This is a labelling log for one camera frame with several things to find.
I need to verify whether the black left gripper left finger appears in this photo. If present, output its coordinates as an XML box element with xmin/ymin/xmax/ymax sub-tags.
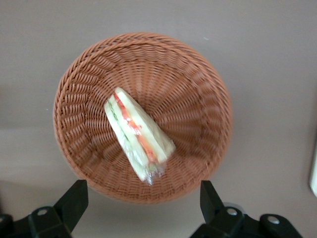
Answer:
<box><xmin>28</xmin><ymin>179</ymin><xmax>89</xmax><ymax>238</ymax></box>

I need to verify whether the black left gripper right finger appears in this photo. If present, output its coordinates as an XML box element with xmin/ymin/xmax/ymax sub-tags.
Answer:
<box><xmin>190</xmin><ymin>180</ymin><xmax>248</xmax><ymax>238</ymax></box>

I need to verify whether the triangle sandwich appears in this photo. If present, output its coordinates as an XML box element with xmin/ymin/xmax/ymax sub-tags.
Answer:
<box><xmin>103</xmin><ymin>86</ymin><xmax>177</xmax><ymax>186</ymax></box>

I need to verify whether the beige rectangular tray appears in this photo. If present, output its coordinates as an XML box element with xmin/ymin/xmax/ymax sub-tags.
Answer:
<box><xmin>309</xmin><ymin>146</ymin><xmax>317</xmax><ymax>196</ymax></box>

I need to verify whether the round brown wicker basket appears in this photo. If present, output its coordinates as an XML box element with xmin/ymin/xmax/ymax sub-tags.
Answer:
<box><xmin>53</xmin><ymin>31</ymin><xmax>233</xmax><ymax>205</ymax></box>

